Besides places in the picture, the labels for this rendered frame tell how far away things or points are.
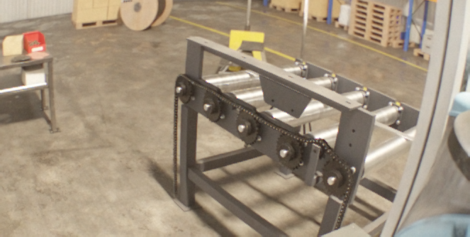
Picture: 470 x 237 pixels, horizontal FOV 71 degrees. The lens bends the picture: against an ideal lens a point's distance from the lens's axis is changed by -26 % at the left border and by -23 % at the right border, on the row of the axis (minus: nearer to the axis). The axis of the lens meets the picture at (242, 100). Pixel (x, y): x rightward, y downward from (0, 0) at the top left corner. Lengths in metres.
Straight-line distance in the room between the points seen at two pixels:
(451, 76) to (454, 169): 0.34
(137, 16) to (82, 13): 1.43
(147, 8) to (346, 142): 6.99
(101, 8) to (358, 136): 8.02
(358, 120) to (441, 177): 1.37
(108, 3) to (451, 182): 9.10
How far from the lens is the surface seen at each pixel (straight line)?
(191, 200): 2.91
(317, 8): 11.87
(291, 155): 1.85
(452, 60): 0.61
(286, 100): 1.94
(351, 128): 1.68
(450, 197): 0.28
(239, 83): 2.69
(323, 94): 1.71
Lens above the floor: 1.69
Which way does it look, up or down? 20 degrees down
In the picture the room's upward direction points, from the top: 6 degrees clockwise
